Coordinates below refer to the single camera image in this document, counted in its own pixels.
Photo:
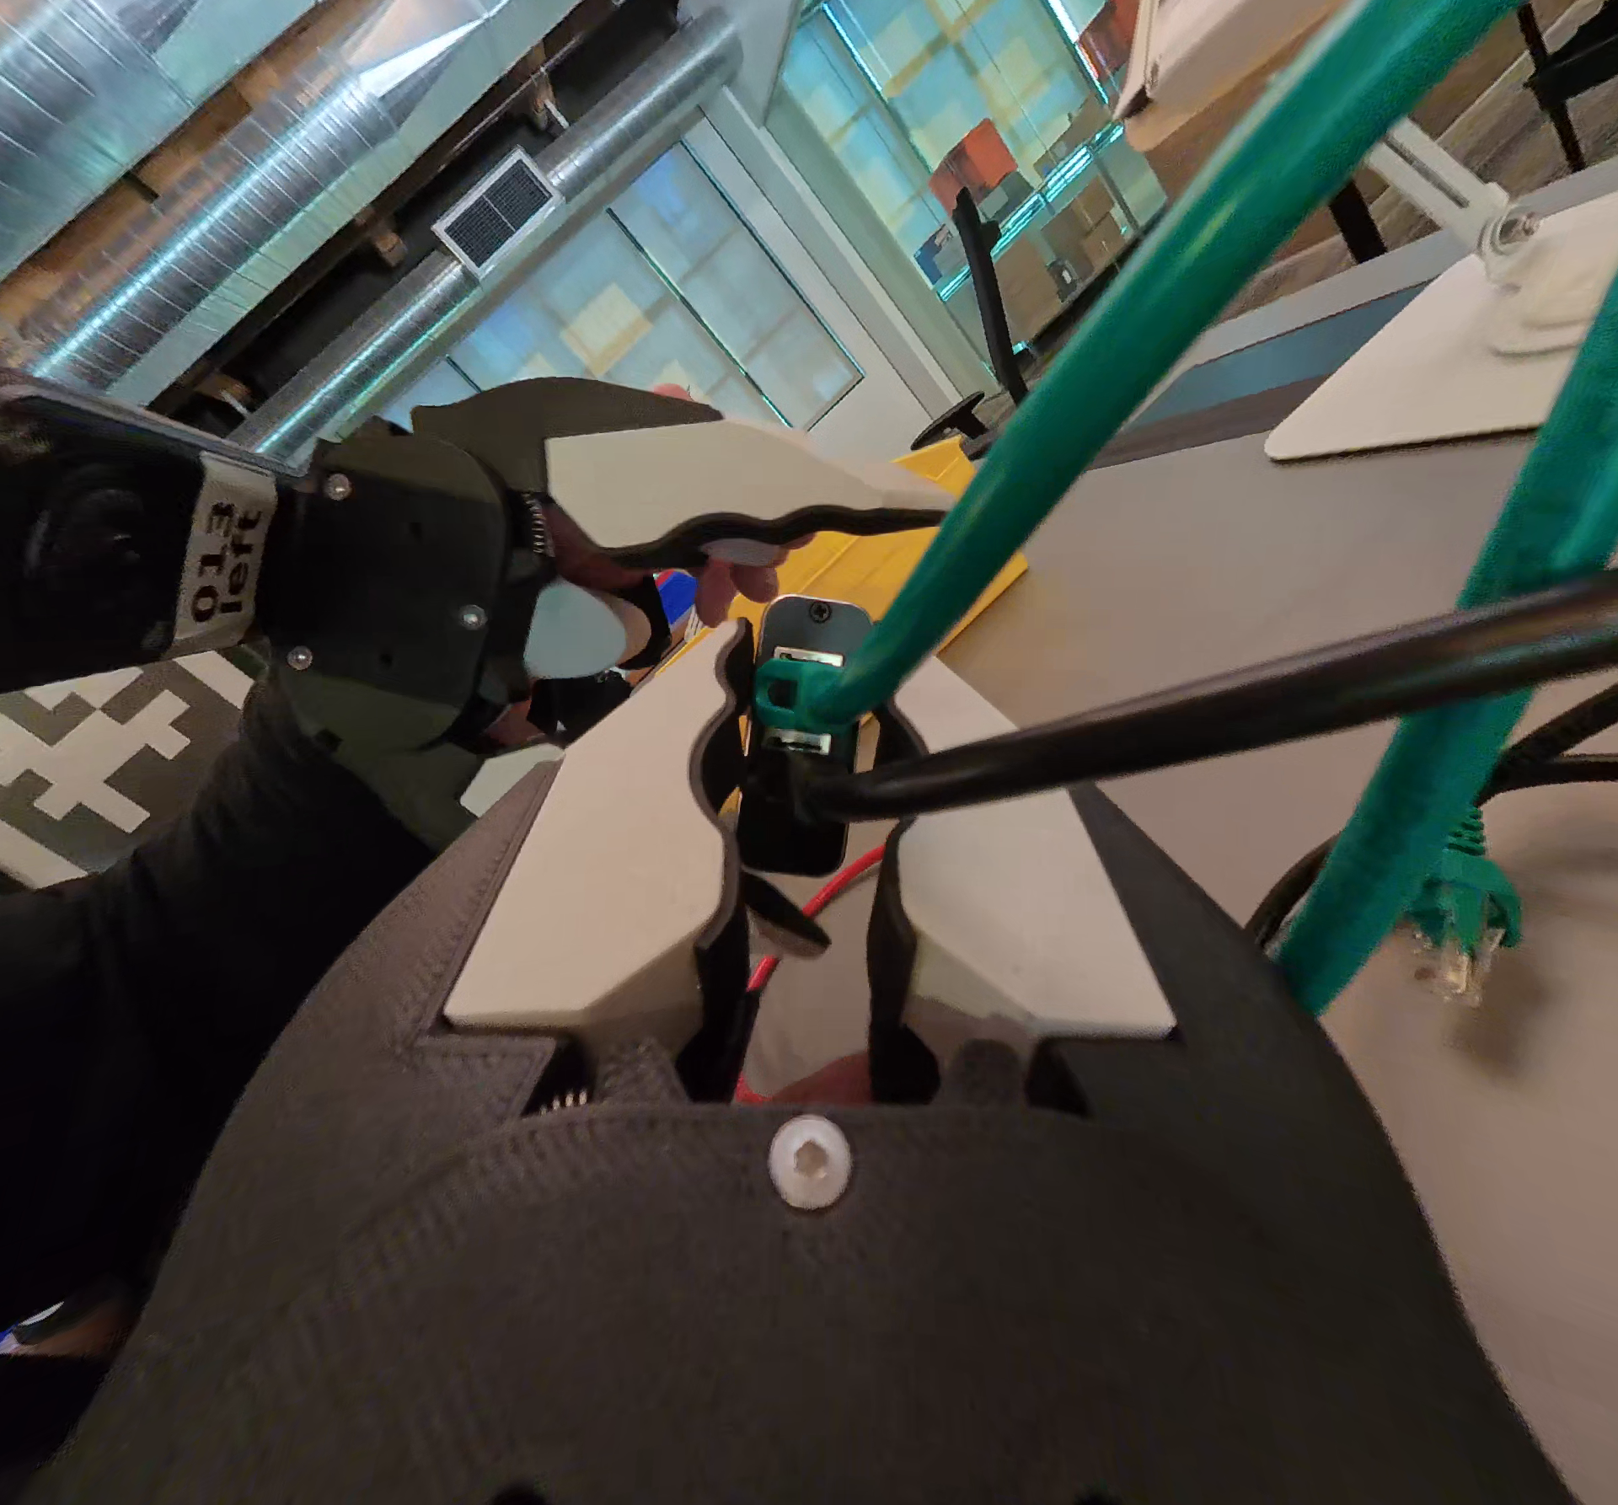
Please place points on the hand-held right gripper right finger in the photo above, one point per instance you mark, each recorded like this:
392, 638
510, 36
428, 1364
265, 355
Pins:
1011, 922

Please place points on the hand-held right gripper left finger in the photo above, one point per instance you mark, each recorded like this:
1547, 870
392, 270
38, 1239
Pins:
593, 872

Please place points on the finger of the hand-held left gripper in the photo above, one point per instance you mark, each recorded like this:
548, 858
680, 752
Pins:
707, 480
581, 626

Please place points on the yellow plastic bin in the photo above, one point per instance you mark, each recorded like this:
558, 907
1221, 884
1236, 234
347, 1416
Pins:
858, 556

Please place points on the black ethernet splitter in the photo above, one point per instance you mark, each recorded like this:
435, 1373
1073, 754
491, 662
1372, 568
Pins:
808, 626

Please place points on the person's left forearm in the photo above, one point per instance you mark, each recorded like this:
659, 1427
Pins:
189, 960

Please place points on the person's left hand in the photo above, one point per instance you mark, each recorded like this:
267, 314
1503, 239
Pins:
733, 588

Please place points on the black stand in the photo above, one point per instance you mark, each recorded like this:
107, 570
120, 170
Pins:
992, 291

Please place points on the white vent grille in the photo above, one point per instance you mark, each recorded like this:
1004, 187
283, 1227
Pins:
496, 210

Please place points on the checkered pattern board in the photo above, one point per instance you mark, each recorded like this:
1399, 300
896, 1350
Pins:
76, 771

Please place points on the instruction sheet board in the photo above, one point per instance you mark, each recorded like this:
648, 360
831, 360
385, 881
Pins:
1264, 26

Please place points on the round silver ventilation duct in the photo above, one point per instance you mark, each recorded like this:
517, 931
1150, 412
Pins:
380, 203

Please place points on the rectangular silver ventilation duct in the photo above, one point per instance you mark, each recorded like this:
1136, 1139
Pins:
189, 0

